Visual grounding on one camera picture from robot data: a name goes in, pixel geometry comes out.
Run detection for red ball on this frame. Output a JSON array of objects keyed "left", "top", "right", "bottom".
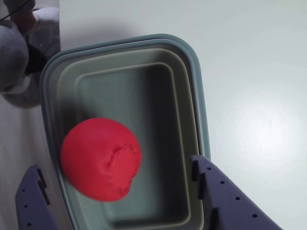
[{"left": 60, "top": 117, "right": 142, "bottom": 203}]

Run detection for grey plastic container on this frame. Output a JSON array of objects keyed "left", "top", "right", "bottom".
[{"left": 39, "top": 33, "right": 212, "bottom": 230}]

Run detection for blue-grey gripper finger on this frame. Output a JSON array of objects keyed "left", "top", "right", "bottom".
[
  {"left": 14, "top": 164, "right": 60, "bottom": 230},
  {"left": 191, "top": 154, "right": 283, "bottom": 230}
]

